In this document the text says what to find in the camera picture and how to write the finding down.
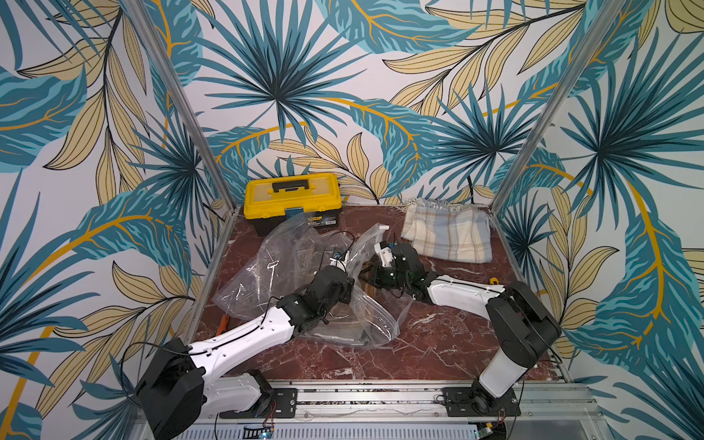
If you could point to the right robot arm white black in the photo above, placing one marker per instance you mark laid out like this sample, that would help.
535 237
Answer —
524 328

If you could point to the yellow black toolbox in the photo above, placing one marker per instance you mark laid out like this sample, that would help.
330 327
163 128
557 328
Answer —
270 202

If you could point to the left aluminium frame post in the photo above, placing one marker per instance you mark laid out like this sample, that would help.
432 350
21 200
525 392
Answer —
150 38

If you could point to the aluminium front rail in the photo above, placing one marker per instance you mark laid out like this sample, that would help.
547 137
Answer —
400 410

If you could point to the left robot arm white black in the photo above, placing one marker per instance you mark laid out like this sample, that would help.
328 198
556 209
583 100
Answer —
180 383

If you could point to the brown plaid blanket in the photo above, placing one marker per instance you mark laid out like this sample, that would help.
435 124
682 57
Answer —
349 322

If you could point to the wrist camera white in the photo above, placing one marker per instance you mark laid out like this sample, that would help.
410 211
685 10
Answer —
384 254
339 258

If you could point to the orange handled screwdriver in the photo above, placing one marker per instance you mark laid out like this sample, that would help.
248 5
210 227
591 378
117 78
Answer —
222 325

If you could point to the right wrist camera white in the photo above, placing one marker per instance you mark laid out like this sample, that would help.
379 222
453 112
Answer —
384 254

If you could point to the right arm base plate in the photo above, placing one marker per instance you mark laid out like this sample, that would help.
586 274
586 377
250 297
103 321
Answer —
475 402

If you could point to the aluminium frame post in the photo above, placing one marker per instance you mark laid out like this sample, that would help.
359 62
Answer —
583 55
150 38

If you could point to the right aluminium frame post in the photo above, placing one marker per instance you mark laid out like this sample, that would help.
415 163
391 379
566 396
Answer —
583 55

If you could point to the beige plaid blanket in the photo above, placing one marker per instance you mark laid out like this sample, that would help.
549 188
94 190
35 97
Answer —
448 231

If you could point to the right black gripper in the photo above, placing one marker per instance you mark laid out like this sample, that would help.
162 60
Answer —
389 269

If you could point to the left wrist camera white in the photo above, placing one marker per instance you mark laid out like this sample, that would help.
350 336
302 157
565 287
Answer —
339 258

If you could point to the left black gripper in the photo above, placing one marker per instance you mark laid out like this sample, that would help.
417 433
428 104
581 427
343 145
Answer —
348 287

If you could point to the clear plastic vacuum bag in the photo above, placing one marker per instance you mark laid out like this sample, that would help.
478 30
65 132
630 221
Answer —
288 260

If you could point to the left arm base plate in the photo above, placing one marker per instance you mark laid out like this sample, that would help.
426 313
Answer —
282 403

